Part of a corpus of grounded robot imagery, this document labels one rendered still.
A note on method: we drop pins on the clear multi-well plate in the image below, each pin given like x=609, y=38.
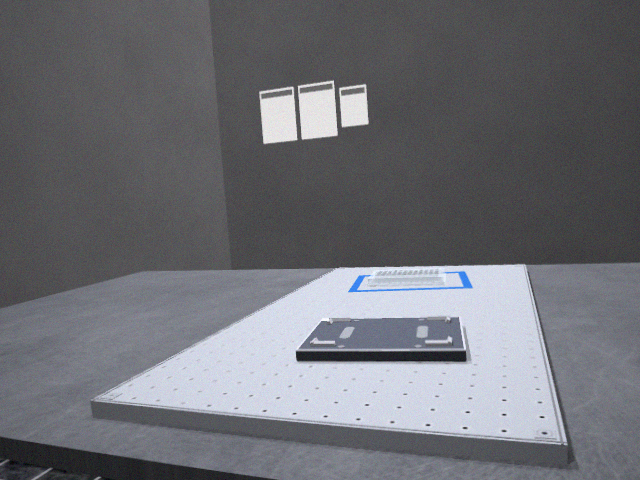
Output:
x=407, y=277

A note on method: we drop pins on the blue tape outline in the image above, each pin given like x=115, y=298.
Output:
x=462, y=274

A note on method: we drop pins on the light grey perforated base plate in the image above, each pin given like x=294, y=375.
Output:
x=499, y=403

